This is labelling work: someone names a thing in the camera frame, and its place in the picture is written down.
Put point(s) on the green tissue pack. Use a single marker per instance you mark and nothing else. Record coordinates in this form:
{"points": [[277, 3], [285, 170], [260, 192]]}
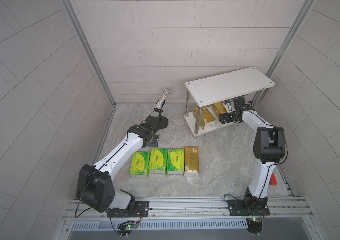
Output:
{"points": [[176, 162], [158, 161], [139, 165]]}

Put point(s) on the white two-tier shelf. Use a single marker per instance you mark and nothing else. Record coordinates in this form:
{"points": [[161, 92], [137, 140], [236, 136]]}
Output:
{"points": [[211, 90]]}

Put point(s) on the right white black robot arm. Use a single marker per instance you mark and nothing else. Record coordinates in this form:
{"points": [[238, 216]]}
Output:
{"points": [[269, 148]]}

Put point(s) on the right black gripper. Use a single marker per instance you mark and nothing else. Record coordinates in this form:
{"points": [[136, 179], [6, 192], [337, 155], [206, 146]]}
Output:
{"points": [[227, 116]]}

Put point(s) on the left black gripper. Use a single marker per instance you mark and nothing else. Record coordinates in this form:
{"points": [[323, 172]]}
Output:
{"points": [[154, 140]]}

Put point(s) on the glitter microphone on black stand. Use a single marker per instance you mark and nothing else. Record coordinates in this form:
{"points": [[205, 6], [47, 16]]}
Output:
{"points": [[159, 108]]}

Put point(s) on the green tissue pack left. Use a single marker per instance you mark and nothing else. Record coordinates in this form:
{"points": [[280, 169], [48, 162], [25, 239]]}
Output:
{"points": [[139, 165]]}

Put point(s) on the green tissue pack right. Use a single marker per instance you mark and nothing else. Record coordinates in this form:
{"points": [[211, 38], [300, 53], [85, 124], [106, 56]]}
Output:
{"points": [[176, 162]]}

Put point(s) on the gold tissue pack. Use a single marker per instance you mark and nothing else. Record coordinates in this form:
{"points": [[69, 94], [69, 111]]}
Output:
{"points": [[208, 121], [191, 162], [219, 108]]}

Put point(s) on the green tissue pack middle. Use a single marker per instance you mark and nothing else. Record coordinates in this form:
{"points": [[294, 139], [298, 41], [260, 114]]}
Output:
{"points": [[158, 161]]}

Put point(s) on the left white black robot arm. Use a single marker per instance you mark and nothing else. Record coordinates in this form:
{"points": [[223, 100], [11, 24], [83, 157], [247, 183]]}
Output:
{"points": [[95, 183]]}

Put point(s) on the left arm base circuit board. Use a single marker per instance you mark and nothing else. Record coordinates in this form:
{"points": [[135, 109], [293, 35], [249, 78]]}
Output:
{"points": [[126, 228]]}

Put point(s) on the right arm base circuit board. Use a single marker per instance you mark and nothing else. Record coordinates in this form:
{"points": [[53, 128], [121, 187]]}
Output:
{"points": [[255, 225]]}

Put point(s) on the small red block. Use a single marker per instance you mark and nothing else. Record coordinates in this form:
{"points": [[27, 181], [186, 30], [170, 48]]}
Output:
{"points": [[273, 181]]}

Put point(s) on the aluminium mounting rail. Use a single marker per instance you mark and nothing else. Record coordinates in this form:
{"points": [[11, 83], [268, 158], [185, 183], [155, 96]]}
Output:
{"points": [[199, 208]]}

